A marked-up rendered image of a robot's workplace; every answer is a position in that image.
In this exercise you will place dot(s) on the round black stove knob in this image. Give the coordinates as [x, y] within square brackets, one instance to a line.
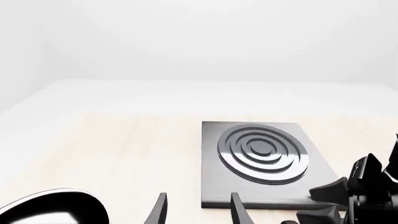
[53, 210]

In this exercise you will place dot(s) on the flat black stove plate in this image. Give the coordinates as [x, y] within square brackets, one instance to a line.
[264, 163]

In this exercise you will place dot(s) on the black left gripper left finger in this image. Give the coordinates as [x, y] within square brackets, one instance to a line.
[159, 213]

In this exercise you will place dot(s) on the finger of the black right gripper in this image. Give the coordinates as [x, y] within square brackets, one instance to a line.
[331, 192]
[320, 215]

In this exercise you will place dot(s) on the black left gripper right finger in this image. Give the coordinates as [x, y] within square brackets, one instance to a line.
[238, 213]

